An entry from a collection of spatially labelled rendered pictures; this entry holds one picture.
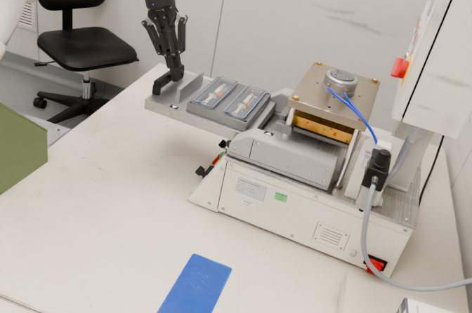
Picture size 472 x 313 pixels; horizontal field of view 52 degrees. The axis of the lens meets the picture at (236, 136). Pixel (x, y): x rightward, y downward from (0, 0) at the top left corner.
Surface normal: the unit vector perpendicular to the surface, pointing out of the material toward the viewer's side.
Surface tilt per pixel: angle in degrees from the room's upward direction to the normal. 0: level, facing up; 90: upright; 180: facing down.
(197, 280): 0
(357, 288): 0
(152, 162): 0
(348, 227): 90
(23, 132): 90
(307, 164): 90
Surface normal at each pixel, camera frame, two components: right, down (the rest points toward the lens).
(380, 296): 0.18, -0.84
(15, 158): 0.92, 0.33
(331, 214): -0.36, 0.43
